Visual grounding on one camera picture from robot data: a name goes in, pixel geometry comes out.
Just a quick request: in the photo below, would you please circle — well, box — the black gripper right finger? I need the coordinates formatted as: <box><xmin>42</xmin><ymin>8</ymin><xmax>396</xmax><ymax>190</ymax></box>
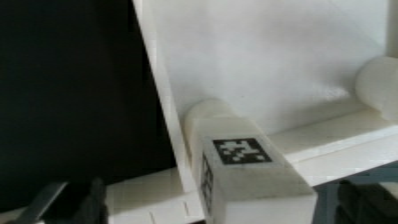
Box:
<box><xmin>312</xmin><ymin>180</ymin><xmax>398</xmax><ymax>224</ymax></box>

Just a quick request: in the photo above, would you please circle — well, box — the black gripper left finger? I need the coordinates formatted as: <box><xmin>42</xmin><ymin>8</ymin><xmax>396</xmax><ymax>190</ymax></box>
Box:
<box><xmin>14</xmin><ymin>178</ymin><xmax>108</xmax><ymax>224</ymax></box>

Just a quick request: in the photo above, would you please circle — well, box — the white square table top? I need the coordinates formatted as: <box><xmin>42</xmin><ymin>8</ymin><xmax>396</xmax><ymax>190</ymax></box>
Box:
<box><xmin>129</xmin><ymin>0</ymin><xmax>398</xmax><ymax>194</ymax></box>

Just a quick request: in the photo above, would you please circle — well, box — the white U-shaped obstacle wall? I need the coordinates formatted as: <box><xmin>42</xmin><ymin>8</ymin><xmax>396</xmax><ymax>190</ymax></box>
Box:
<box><xmin>0</xmin><ymin>158</ymin><xmax>398</xmax><ymax>224</ymax></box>

